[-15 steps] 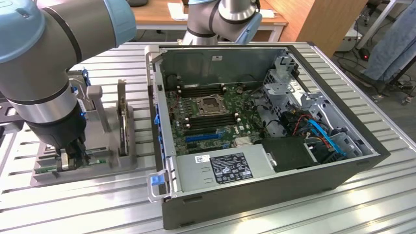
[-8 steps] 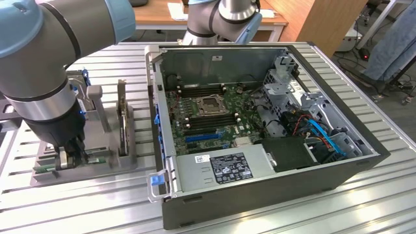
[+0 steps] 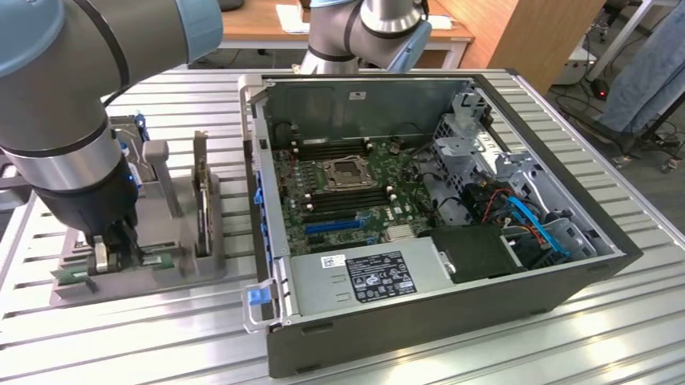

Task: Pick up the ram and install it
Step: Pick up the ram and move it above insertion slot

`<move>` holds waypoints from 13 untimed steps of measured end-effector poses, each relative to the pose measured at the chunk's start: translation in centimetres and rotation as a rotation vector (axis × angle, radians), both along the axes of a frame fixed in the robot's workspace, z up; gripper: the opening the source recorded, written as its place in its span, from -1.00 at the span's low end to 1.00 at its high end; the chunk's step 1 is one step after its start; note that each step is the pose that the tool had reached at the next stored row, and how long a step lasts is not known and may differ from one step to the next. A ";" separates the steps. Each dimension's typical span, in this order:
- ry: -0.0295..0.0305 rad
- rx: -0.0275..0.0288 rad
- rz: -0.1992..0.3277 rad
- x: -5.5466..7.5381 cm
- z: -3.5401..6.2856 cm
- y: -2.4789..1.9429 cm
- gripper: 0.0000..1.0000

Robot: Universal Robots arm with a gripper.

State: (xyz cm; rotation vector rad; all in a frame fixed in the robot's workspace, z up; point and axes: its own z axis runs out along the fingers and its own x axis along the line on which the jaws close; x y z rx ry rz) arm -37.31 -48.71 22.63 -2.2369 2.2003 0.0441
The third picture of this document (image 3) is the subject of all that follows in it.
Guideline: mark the small silver heatsink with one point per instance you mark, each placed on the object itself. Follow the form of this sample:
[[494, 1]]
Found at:
[[400, 233]]

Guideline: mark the black adaptor red light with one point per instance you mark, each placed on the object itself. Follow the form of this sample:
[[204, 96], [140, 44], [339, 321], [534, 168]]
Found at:
[[599, 90]]

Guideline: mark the grey power supply unit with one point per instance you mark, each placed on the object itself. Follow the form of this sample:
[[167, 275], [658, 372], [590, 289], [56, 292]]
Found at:
[[315, 288]]

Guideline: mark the white machine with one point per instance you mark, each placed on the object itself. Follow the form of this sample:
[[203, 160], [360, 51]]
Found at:
[[575, 68]]

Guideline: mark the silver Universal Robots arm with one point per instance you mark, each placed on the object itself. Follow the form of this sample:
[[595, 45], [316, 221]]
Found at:
[[64, 80]]

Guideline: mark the blue expansion slot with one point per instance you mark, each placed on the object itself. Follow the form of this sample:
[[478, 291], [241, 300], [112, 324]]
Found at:
[[331, 227]]

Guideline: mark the wooden desk white frame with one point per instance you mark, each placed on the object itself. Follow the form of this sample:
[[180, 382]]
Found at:
[[256, 24]]

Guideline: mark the black fan shroud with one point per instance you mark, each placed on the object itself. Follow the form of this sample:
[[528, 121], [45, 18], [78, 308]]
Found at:
[[470, 252]]

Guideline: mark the blue case latch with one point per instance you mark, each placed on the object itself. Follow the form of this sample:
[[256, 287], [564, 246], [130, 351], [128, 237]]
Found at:
[[256, 297]]

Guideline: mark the black wheeled stand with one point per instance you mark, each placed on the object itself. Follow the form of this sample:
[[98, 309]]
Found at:
[[663, 116]]

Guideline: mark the graphics card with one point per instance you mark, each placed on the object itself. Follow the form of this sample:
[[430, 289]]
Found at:
[[201, 224]]

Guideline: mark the grey metal disk bay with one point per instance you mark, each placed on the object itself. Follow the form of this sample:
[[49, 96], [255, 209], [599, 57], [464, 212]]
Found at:
[[464, 154]]

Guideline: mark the grey parts rack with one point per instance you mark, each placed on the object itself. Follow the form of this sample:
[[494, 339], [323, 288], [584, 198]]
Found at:
[[133, 290]]

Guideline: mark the wooden cabinet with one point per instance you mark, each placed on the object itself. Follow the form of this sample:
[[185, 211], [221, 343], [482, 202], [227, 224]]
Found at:
[[524, 40]]

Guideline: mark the green motherboard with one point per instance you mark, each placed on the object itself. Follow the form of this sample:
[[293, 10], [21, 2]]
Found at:
[[398, 188]]

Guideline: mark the hard disk with blue carrier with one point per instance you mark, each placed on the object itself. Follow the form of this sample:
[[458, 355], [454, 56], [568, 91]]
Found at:
[[140, 124]]

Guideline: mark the metal CPU socket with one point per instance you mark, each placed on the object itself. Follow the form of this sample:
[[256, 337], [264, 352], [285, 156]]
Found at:
[[347, 172]]

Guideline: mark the person in jeans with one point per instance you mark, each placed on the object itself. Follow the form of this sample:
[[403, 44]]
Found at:
[[642, 80]]

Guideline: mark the white paper booklet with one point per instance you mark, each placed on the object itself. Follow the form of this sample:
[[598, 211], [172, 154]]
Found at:
[[291, 18]]

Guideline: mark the black open PC case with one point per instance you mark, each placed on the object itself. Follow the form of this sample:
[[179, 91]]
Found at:
[[427, 329]]

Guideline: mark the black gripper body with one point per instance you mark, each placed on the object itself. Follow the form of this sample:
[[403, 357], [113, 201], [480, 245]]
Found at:
[[90, 204]]

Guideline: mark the black RAM slot bank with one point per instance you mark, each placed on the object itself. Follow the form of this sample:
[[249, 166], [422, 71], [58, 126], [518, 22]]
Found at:
[[347, 199], [331, 149]]

